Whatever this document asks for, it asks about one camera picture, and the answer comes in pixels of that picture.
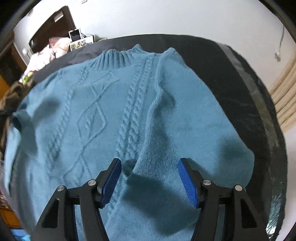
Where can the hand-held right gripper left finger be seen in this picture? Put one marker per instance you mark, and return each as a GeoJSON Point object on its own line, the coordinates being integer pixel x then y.
{"type": "Point", "coordinates": [110, 183]}

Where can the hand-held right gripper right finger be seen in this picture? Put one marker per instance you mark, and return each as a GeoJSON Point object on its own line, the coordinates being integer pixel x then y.
{"type": "Point", "coordinates": [187, 183]}

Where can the blue fuzzy towel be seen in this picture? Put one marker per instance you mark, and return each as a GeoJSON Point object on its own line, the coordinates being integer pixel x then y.
{"type": "Point", "coordinates": [138, 104]}

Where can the black sheet covered table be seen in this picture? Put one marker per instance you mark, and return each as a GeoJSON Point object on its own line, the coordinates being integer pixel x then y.
{"type": "Point", "coordinates": [208, 60]}

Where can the beige curtain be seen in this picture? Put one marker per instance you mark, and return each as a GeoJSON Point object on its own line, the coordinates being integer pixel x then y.
{"type": "Point", "coordinates": [285, 99]}

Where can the brown patterned cloth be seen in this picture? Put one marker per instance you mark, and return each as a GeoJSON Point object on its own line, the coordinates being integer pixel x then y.
{"type": "Point", "coordinates": [10, 97]}

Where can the green and white bottle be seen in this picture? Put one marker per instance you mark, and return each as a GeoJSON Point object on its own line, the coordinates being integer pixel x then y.
{"type": "Point", "coordinates": [26, 77]}

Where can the pink floral blanket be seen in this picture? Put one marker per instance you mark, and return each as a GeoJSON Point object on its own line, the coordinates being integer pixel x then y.
{"type": "Point", "coordinates": [40, 60]}

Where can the photo collage sheet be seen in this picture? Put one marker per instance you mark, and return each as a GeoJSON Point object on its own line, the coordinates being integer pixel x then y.
{"type": "Point", "coordinates": [78, 44]}

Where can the pink pillow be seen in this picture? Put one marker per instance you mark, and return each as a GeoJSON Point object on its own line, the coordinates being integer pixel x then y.
{"type": "Point", "coordinates": [59, 46]}

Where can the white tablet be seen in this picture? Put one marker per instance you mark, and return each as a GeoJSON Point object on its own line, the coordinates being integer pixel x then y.
{"type": "Point", "coordinates": [75, 34]}

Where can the dark wooden cabinet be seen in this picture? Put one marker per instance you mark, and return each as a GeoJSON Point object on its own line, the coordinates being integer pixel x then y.
{"type": "Point", "coordinates": [10, 60]}

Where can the dark wooden headboard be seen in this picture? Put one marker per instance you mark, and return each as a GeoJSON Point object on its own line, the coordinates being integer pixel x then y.
{"type": "Point", "coordinates": [57, 25]}

